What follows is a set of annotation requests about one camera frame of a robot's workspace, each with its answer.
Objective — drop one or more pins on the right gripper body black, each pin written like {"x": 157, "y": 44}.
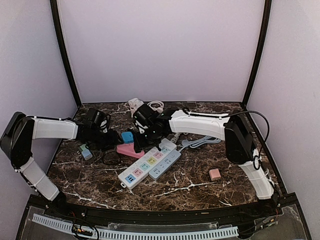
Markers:
{"x": 151, "y": 138}

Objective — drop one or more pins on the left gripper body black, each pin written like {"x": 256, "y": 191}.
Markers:
{"x": 102, "y": 141}

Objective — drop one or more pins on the green USB charger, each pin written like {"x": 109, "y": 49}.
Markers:
{"x": 82, "y": 148}

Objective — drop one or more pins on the grey-blue charger cube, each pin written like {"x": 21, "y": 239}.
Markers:
{"x": 87, "y": 155}

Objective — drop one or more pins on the pink triangular power hub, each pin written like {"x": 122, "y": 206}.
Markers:
{"x": 127, "y": 149}

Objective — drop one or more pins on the blue power strip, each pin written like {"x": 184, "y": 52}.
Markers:
{"x": 164, "y": 164}

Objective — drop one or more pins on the white multicolour power strip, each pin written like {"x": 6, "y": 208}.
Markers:
{"x": 140, "y": 169}

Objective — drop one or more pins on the salmon pink charger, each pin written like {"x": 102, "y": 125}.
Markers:
{"x": 214, "y": 174}

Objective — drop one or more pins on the black plug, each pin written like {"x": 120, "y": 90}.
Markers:
{"x": 137, "y": 147}

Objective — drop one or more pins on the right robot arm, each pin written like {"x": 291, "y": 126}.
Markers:
{"x": 232, "y": 129}

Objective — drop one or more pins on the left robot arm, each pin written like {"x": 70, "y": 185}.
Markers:
{"x": 22, "y": 130}

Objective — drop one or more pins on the blue plug on hub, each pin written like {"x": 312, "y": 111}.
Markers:
{"x": 127, "y": 137}

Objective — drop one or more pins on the pink white round socket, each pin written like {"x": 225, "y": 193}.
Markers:
{"x": 134, "y": 104}

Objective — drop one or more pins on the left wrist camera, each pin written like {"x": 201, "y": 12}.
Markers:
{"x": 97, "y": 120}

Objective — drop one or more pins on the black front rail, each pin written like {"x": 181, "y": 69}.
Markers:
{"x": 237, "y": 215}

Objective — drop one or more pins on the white slotted cable duct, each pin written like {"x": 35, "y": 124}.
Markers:
{"x": 121, "y": 231}

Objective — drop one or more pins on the left black frame post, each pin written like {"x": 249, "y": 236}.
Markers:
{"x": 63, "y": 52}

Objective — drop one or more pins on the black frame post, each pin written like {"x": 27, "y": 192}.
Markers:
{"x": 258, "y": 52}
{"x": 63, "y": 52}

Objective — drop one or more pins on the right black frame post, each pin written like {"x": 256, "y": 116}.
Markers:
{"x": 258, "y": 52}

